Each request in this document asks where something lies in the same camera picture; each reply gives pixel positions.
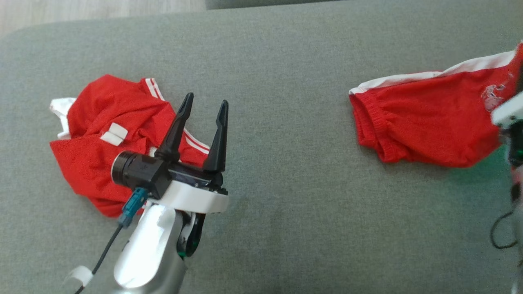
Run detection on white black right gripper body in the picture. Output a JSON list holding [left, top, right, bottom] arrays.
[[492, 92, 523, 126]]

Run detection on red shorts with white stripe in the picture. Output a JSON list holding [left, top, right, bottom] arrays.
[[349, 41, 523, 168]]

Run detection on red jersey with striped trim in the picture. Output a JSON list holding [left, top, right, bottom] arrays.
[[49, 74, 211, 218]]

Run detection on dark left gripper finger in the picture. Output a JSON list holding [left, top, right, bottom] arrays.
[[154, 93, 194, 162], [203, 100, 229, 173]]

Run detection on small grey sofa cushion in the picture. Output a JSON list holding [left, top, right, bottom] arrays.
[[206, 0, 344, 10]]

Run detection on black left cable blue plug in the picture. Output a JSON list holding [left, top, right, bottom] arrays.
[[65, 187, 149, 294]]

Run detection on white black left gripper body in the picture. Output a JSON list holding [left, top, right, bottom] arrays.
[[153, 163, 230, 215]]

